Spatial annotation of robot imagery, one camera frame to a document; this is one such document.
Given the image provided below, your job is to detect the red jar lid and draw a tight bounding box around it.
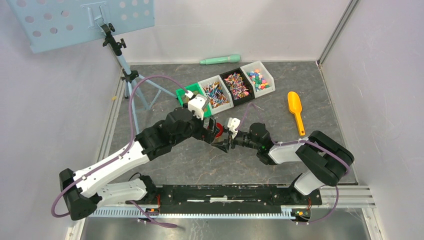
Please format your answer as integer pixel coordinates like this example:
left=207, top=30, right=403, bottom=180
left=215, top=122, right=224, bottom=139

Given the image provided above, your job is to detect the yellow plastic scoop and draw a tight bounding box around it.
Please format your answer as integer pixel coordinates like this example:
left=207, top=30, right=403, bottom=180
left=287, top=91, right=306, bottom=136

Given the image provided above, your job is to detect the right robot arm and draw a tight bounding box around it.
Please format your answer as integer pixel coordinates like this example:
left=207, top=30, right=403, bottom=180
left=212, top=122, right=355, bottom=204

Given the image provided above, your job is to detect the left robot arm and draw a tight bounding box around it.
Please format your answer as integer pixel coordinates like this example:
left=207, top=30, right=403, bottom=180
left=59, top=107, right=220, bottom=221

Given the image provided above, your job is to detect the white lollipop bin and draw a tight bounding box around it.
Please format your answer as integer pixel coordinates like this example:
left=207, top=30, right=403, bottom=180
left=198, top=75, right=234, bottom=115

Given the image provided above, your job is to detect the green candy bin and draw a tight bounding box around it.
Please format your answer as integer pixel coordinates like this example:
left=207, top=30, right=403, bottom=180
left=175, top=82, right=213, bottom=118

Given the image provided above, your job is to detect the black lollipop bin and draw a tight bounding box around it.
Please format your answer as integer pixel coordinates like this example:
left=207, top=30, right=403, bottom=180
left=219, top=68, right=255, bottom=106

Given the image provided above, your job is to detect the white candy bin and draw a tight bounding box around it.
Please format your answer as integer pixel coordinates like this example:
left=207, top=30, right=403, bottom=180
left=240, top=61, right=276, bottom=98

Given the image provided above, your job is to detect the light blue music stand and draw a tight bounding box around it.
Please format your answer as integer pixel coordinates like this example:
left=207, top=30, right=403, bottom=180
left=6, top=0, right=178, bottom=133

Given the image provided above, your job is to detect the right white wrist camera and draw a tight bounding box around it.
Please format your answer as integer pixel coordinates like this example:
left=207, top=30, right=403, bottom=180
left=224, top=117, right=241, bottom=139

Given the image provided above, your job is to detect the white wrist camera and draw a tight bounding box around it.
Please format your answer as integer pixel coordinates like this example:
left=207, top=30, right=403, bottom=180
left=224, top=117, right=241, bottom=139
left=184, top=90, right=209, bottom=120

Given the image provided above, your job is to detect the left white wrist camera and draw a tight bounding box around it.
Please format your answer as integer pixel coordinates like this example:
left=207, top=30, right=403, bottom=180
left=184, top=90, right=209, bottom=120

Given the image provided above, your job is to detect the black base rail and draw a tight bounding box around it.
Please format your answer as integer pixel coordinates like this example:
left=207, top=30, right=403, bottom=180
left=138, top=184, right=323, bottom=215

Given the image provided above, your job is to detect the mint green cylindrical handle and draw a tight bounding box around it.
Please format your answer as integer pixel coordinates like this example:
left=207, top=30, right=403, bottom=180
left=199, top=54, right=241, bottom=65

